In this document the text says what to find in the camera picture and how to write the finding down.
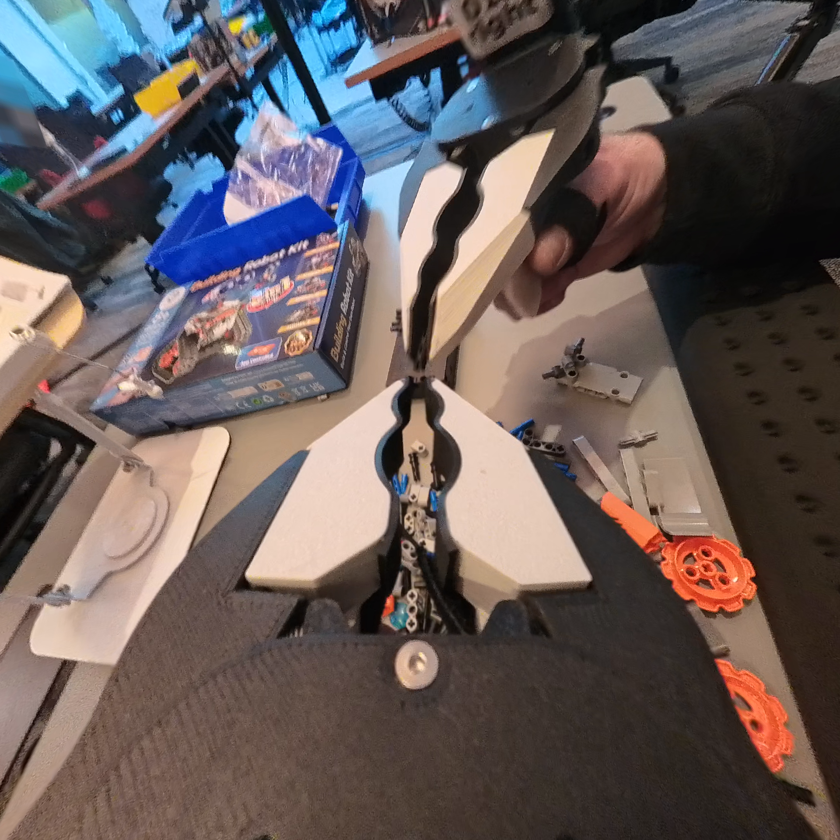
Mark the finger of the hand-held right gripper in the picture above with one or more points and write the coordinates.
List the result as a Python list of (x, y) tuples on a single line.
[(505, 190), (423, 229)]

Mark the grey panel assembly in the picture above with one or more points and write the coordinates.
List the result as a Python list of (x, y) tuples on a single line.
[(610, 380)]

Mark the wooden-edged table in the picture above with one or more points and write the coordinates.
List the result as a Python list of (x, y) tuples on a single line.
[(151, 138)]

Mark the black dimpled pad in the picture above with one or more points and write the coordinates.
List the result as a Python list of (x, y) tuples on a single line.
[(774, 459)]

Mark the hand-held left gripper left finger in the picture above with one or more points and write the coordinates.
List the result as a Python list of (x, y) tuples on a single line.
[(328, 518)]

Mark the blue plastic bin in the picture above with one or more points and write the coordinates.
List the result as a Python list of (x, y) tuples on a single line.
[(262, 229)]

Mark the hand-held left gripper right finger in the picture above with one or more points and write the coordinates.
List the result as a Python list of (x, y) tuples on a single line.
[(512, 518)]

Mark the person's right hand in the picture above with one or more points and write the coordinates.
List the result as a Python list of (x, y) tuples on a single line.
[(633, 197)]

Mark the person's right forearm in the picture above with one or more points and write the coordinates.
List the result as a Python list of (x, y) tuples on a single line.
[(754, 177)]

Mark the pile of small building parts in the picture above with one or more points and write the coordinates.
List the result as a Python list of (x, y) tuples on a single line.
[(669, 485)]

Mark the white book stand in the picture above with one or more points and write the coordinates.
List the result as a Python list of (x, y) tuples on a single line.
[(131, 525)]

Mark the blue robot kit box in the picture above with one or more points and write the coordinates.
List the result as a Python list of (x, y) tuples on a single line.
[(262, 328)]

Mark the crinkled clear plastic bag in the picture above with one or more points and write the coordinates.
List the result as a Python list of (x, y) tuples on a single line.
[(282, 164)]

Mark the yellow plastic bin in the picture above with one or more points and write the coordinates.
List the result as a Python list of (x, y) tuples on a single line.
[(164, 92)]

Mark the black pole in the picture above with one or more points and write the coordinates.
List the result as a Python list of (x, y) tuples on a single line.
[(298, 59)]

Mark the cluster of orange wheels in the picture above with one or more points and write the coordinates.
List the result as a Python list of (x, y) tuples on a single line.
[(705, 571)]

